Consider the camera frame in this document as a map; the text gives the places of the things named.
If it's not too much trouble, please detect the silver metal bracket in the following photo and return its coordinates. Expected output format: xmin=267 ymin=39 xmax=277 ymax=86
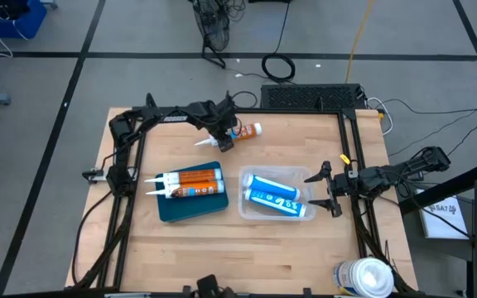
xmin=81 ymin=167 xmax=109 ymax=184

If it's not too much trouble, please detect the blue white sealant tube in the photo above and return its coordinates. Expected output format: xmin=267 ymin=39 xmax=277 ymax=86
xmin=244 ymin=188 xmax=308 ymax=219
xmin=242 ymin=173 xmax=301 ymax=202

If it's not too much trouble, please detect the black table-level camera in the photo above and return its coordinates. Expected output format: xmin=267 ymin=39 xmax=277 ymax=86
xmin=196 ymin=273 xmax=224 ymax=298

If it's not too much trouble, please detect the white printed paper sheet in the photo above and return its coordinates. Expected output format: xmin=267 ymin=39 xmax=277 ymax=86
xmin=418 ymin=195 xmax=470 ymax=240

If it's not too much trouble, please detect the teal blue plastic tray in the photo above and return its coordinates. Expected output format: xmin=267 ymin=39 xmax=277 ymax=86
xmin=154 ymin=161 xmax=230 ymax=224

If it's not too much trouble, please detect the yellow floor cable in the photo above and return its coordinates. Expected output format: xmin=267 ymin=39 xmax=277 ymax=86
xmin=344 ymin=0 xmax=376 ymax=84

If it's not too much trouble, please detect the clear plastic bin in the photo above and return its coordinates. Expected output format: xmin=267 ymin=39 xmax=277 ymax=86
xmin=238 ymin=165 xmax=317 ymax=222

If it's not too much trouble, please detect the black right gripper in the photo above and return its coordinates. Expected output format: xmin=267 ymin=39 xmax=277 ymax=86
xmin=303 ymin=160 xmax=364 ymax=219

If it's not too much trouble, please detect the black aluminium table frame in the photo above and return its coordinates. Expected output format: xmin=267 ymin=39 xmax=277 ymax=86
xmin=66 ymin=105 xmax=422 ymax=298

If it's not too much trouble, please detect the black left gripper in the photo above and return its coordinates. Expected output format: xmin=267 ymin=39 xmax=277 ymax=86
xmin=204 ymin=93 xmax=240 ymax=153

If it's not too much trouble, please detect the orange silicone tube white nozzle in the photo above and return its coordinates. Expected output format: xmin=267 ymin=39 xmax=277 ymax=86
xmin=194 ymin=122 xmax=263 ymax=148
xmin=145 ymin=180 xmax=226 ymax=199
xmin=143 ymin=168 xmax=224 ymax=186

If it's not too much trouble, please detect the white looped cable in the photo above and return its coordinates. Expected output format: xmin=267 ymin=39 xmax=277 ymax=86
xmin=366 ymin=97 xmax=394 ymax=136

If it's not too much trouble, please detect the black metal side stand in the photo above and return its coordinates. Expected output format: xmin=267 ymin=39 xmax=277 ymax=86
xmin=399 ymin=160 xmax=477 ymax=215

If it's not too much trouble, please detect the black coiled floor cable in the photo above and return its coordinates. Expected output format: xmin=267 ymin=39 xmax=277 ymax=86
xmin=260 ymin=0 xmax=297 ymax=84

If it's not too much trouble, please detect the blue plastic storage bin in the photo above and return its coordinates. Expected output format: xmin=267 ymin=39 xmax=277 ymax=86
xmin=0 ymin=0 xmax=48 ymax=40

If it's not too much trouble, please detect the white Lysol wipes canister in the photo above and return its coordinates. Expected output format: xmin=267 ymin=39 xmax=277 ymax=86
xmin=332 ymin=257 xmax=396 ymax=298

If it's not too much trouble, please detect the black wire floor fan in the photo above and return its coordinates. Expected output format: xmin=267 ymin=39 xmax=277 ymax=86
xmin=190 ymin=0 xmax=232 ymax=70

